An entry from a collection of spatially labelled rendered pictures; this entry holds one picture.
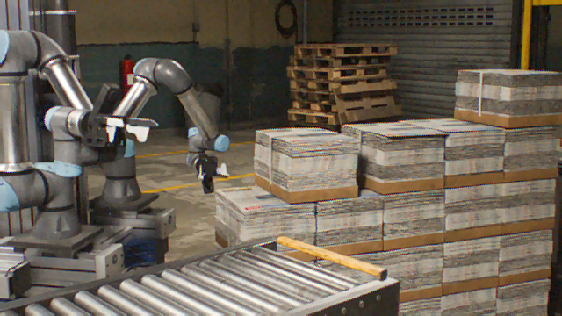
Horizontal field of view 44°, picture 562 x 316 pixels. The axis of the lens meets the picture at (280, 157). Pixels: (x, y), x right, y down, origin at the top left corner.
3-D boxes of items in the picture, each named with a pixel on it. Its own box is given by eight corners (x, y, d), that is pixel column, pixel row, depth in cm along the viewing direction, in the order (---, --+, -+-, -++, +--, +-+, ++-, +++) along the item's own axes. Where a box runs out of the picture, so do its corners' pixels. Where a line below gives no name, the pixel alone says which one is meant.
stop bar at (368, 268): (283, 240, 224) (283, 235, 224) (388, 276, 192) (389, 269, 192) (275, 243, 222) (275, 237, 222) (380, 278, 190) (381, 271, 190)
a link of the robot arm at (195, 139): (213, 128, 316) (214, 152, 318) (197, 126, 323) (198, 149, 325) (201, 130, 310) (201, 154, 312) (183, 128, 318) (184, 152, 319)
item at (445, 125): (397, 122, 315) (397, 120, 314) (450, 119, 325) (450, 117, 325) (446, 133, 281) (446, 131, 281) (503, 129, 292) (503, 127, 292)
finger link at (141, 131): (161, 143, 183) (127, 140, 185) (162, 120, 183) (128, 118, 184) (156, 144, 180) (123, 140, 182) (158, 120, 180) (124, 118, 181)
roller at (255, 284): (208, 274, 210) (211, 257, 209) (319, 321, 175) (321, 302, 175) (194, 275, 206) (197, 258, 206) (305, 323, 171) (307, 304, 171)
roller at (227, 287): (190, 278, 205) (191, 262, 205) (300, 328, 171) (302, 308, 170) (176, 280, 202) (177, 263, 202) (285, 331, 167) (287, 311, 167)
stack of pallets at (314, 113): (345, 131, 1056) (346, 43, 1033) (397, 137, 991) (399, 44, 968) (284, 140, 963) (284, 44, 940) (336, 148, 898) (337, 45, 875)
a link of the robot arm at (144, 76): (92, 159, 269) (164, 52, 290) (70, 154, 279) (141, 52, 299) (112, 176, 277) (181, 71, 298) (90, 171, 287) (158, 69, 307)
